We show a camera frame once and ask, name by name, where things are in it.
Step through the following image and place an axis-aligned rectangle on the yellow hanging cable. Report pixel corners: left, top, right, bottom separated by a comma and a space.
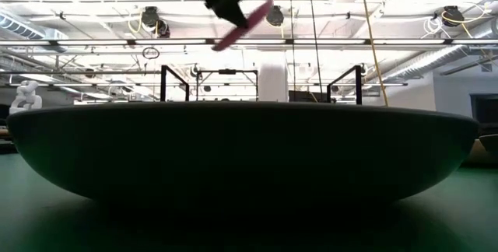
359, 0, 390, 107

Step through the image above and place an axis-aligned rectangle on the silver ceiling duct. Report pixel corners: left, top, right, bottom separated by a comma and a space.
383, 22, 498, 82

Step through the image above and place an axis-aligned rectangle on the black metal frame shelf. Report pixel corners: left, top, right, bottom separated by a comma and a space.
160, 65, 363, 106

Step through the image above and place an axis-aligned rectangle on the black cable loop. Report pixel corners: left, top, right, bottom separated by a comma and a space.
142, 46, 161, 61

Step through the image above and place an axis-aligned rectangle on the large dark bowl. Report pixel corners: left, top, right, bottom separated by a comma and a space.
6, 101, 480, 202

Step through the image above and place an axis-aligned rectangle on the black ceiling cord reel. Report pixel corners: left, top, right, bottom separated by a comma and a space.
156, 19, 171, 39
265, 5, 286, 28
140, 5, 160, 28
442, 5, 465, 27

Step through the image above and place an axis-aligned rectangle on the pink plate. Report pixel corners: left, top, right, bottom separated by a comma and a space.
211, 0, 275, 53

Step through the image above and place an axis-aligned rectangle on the brown plate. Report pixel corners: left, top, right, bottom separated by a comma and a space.
478, 133, 498, 154

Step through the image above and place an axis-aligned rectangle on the white round column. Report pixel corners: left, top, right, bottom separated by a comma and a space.
258, 62, 289, 103

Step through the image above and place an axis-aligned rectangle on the dark wall window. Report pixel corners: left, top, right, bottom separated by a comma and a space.
469, 93, 498, 125

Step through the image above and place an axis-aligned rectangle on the long ceiling light strip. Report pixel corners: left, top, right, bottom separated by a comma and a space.
0, 38, 498, 47

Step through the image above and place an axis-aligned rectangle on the black metal frame stand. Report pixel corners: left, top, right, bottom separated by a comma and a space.
195, 68, 259, 103

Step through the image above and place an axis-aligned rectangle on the dark monitor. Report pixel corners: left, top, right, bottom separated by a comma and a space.
288, 90, 328, 104

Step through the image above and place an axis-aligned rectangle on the black hanging cable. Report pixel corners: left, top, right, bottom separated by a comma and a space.
306, 0, 324, 94
288, 0, 296, 92

